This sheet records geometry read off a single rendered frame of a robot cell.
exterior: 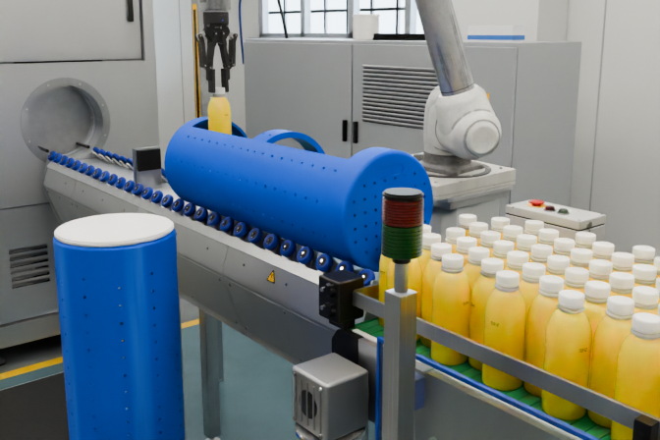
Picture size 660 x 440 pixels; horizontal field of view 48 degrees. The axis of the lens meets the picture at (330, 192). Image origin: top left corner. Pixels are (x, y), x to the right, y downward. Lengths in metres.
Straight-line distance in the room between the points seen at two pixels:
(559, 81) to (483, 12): 1.19
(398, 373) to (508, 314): 0.21
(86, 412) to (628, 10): 3.61
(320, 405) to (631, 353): 0.58
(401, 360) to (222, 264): 1.01
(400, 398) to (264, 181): 0.81
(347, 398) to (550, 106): 2.43
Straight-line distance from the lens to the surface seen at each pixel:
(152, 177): 2.81
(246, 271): 2.01
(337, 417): 1.46
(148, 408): 1.89
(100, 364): 1.83
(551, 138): 3.68
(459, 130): 2.16
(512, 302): 1.28
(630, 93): 4.55
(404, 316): 1.17
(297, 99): 4.52
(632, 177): 4.58
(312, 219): 1.70
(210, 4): 2.23
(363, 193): 1.64
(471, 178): 2.36
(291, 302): 1.84
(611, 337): 1.21
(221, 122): 2.25
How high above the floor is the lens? 1.50
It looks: 12 degrees down
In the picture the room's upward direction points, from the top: straight up
